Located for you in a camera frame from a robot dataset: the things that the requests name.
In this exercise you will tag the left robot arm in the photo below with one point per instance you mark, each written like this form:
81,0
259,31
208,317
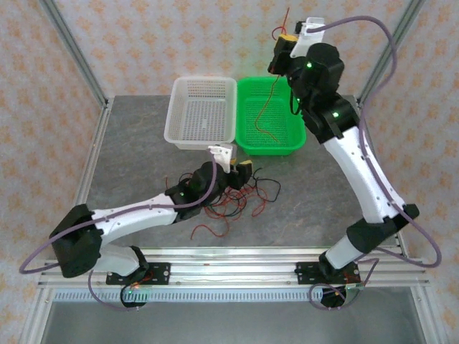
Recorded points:
136,216

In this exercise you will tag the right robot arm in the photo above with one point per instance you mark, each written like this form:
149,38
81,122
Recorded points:
369,179

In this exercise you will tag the green plastic basket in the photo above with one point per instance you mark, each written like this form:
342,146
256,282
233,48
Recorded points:
269,148

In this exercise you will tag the white plastic basket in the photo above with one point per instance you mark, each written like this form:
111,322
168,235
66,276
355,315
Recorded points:
179,143

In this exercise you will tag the grey metal lower panel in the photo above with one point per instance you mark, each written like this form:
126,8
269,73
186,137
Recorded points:
229,322

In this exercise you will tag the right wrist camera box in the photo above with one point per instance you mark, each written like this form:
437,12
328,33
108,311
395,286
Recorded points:
305,36

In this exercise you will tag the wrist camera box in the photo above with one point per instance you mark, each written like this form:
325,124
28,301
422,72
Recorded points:
305,36
222,154

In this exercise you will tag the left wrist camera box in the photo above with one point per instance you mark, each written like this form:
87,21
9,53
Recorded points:
222,154

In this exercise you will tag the aluminium corner post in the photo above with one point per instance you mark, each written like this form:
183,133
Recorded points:
401,28
71,50

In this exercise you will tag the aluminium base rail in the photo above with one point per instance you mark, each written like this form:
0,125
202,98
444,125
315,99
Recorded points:
229,268

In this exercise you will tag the aluminium table side rail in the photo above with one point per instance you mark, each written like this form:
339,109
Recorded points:
96,143
373,150

